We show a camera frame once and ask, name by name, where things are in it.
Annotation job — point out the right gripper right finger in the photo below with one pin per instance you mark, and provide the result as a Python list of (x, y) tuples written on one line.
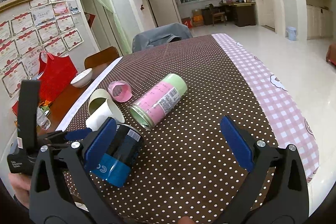
[(275, 188)]

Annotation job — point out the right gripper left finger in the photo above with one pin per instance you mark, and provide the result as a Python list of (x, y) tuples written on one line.
[(50, 198)]

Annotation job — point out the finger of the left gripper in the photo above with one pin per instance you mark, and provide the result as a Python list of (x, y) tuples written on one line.
[(77, 134)]

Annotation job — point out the black blue CoolTowel can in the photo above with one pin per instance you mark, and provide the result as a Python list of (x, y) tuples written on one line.
[(116, 164)]

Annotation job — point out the white paper cup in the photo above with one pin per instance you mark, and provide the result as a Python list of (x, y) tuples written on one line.
[(101, 114)]

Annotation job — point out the cream paper cup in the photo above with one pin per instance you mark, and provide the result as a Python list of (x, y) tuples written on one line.
[(97, 98)]

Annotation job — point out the person's left hand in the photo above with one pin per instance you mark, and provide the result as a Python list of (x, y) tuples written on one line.
[(21, 185)]

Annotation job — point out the clear plastic water bottle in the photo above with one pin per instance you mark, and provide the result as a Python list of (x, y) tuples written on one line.
[(42, 120)]

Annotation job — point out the white ceramic bowl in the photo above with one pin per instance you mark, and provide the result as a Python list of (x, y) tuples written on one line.
[(83, 78)]

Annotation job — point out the pink checkered tablecloth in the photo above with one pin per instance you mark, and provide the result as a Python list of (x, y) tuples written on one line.
[(284, 117)]

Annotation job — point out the red gift bag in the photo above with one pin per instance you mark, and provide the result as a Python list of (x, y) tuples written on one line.
[(55, 74)]

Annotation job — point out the pink green transparent can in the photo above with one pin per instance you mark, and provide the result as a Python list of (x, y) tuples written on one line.
[(158, 101)]

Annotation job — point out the brown wooden chair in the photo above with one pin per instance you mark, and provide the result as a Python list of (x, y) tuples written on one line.
[(103, 57)]

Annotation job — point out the brown polka dot tablecloth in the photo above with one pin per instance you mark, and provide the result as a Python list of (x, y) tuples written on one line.
[(186, 167)]

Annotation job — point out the grey covered chair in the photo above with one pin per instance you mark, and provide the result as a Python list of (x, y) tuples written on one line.
[(160, 36)]

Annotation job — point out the white refrigerator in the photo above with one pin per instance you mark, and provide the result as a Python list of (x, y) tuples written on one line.
[(165, 12)]

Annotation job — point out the brown red bag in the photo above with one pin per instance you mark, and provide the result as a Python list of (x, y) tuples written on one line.
[(331, 54)]

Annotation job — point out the light blue trash bin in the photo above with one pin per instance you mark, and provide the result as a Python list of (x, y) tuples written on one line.
[(292, 33)]

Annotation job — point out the wooden desk chair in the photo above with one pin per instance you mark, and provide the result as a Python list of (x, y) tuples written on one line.
[(217, 15)]

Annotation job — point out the dark wooden desk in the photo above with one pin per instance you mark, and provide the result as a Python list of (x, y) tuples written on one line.
[(242, 14)]

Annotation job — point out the cream wall cabinet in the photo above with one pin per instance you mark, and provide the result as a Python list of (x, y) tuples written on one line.
[(315, 19)]

